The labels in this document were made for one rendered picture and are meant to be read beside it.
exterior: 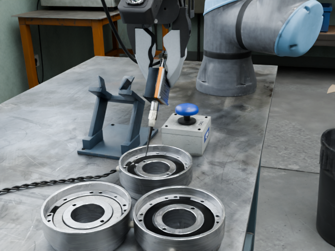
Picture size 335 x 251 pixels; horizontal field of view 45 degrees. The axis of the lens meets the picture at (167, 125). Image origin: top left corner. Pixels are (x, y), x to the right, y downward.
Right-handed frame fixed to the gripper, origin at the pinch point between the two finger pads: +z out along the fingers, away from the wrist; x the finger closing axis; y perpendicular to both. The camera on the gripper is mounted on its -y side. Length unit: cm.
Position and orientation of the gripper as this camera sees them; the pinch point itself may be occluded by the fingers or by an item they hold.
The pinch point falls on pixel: (159, 79)
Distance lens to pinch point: 62.6
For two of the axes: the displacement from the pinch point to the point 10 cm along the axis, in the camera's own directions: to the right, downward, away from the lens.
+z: 0.2, 9.2, 3.9
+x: -9.4, -1.1, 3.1
